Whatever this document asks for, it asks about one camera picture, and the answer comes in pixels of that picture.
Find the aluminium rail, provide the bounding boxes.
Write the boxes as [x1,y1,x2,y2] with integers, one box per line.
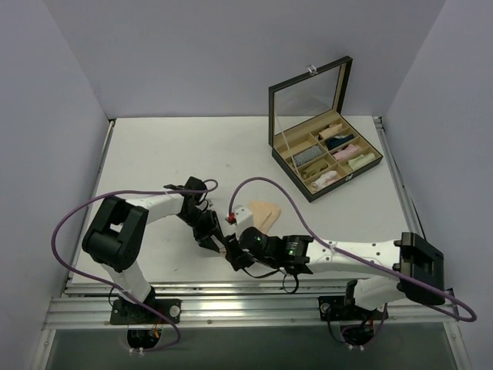
[42,291,461,331]
[372,115,442,290]

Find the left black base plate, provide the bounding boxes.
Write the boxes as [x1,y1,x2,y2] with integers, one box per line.
[109,298,182,325]

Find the beige underwear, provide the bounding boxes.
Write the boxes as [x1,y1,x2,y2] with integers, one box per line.
[225,200,280,254]

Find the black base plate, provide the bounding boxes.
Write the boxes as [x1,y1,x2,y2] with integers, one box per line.
[317,296,388,321]
[109,298,182,325]

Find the grey striped rolled cloth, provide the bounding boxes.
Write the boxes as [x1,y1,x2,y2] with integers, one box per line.
[293,146,324,167]

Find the white pink rolled cloth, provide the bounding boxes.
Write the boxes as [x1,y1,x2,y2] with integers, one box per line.
[310,170,338,191]

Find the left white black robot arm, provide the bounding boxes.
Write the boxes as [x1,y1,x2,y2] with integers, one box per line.
[82,177,224,323]

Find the navy rolled cloth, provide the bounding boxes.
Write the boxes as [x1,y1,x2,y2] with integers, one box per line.
[325,134,354,150]

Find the cream rolled cloth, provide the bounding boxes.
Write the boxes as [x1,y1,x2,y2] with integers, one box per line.
[347,153,376,171]

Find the tan rolled cloth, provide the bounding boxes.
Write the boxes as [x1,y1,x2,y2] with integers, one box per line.
[300,159,329,180]

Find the beige rolled cloth top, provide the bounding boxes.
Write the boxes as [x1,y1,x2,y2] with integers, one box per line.
[318,123,343,140]

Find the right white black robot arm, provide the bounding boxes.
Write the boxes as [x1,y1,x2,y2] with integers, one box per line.
[225,227,445,318]

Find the right side aluminium rail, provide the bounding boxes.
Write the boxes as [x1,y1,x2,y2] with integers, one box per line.
[372,115,442,290]

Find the black compartment storage box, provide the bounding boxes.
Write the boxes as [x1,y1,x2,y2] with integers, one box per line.
[268,55,383,203]

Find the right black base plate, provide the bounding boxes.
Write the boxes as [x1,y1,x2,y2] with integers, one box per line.
[317,296,388,321]

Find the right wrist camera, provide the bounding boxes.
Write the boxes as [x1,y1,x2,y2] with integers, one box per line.
[233,206,254,237]

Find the aluminium front rail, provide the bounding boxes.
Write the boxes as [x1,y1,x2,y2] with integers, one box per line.
[42,291,461,331]

